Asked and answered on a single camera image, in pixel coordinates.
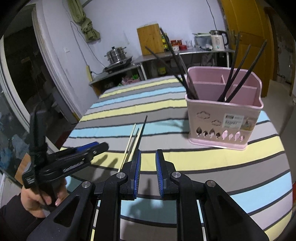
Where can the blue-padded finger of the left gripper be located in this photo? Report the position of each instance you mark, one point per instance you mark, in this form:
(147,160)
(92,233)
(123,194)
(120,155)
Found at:
(92,148)

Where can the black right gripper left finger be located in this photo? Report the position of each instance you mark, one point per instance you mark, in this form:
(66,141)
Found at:
(132,171)

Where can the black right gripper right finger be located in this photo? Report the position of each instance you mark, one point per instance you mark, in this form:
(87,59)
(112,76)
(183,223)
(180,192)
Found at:
(164,169)

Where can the beige wooden chopstick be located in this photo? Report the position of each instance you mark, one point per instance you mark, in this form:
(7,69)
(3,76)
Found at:
(133,148)
(126,149)

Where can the silver-tipped black chopstick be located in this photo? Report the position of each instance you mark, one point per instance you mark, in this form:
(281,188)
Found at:
(134,138)

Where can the metal kitchen shelf table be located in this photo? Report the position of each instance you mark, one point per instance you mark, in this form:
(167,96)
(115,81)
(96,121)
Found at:
(147,67)

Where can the person's left hand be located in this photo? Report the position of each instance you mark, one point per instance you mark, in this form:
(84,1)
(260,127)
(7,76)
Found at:
(34,201)

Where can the striped tablecloth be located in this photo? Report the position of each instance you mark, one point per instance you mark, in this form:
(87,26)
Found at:
(258,178)

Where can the white power strip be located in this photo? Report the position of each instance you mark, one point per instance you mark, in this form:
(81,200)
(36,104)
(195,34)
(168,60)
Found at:
(89,73)

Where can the black induction cooker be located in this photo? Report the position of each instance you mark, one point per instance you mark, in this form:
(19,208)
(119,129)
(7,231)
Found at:
(118,65)

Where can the stainless steel steamer pot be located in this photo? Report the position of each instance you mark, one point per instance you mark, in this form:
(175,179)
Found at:
(116,54)

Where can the pink plastic utensil basket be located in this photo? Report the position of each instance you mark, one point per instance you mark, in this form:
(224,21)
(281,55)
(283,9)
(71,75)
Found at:
(222,124)

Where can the black chopstick in basket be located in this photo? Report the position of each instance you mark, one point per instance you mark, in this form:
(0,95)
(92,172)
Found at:
(247,74)
(175,57)
(228,83)
(238,69)
(170,70)
(185,71)

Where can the wooden cutting board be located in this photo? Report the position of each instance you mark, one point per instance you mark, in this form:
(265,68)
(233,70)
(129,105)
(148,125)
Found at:
(150,36)

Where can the red lidded jar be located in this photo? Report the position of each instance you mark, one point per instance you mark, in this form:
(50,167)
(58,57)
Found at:
(176,44)

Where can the green hanging cloth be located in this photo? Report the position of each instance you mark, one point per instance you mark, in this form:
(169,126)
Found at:
(79,16)

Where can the white electric kettle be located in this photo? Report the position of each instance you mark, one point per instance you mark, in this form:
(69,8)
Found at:
(219,39)

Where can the yellow wooden door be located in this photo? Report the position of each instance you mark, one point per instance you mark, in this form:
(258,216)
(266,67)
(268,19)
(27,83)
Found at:
(249,21)

